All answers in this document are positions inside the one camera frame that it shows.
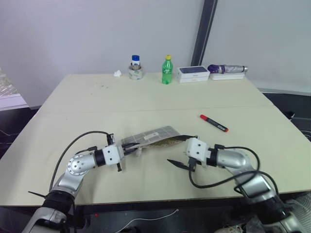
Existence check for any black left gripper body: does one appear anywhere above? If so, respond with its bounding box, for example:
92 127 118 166
116 144 128 173

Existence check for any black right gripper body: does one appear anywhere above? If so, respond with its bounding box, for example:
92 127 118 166
184 150 203 169

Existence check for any grey grid pouch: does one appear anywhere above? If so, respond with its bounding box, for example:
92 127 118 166
121 125 198 157

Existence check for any red marker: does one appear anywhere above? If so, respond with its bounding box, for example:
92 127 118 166
199 114 230 133

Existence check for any black zip tie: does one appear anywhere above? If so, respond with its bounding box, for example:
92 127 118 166
27 191 48 199

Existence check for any flat white box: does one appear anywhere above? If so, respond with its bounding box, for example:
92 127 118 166
178 76 209 84

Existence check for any white box with blue lid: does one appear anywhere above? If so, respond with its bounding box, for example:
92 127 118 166
176 66 211 80

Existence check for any green soda bottle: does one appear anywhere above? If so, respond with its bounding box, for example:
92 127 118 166
161 54 174 85

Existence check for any long white box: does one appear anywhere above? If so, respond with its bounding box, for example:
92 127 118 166
209 72 245 81

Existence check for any clear tape roll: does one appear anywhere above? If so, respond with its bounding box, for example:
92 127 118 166
128 63 145 81

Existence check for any purple grey folded umbrella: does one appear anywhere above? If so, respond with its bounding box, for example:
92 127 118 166
207 64 249 74

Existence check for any small blue-capped bottle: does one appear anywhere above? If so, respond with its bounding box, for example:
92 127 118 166
131 54 141 71

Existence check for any dark grey pillar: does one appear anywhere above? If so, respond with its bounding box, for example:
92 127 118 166
191 0 219 67

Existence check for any white shelf with plastic wrap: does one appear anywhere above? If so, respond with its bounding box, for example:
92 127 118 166
0 67 30 112

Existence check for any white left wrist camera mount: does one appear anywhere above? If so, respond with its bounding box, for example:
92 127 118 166
102 145 123 167

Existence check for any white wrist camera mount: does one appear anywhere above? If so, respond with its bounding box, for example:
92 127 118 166
102 145 123 167
185 137 211 168

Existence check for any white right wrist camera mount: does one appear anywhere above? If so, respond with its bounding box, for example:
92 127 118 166
185 137 211 168

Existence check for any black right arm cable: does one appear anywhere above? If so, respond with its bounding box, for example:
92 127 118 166
188 144 280 195

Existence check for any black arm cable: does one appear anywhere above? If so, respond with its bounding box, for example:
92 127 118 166
48 131 116 194
188 144 280 195

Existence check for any white string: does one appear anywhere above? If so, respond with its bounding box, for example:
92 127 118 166
132 209 180 221

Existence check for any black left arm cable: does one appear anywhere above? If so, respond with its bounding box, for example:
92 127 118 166
48 131 116 194

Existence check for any grey corrugated hose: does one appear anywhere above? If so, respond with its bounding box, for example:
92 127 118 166
289 191 311 220

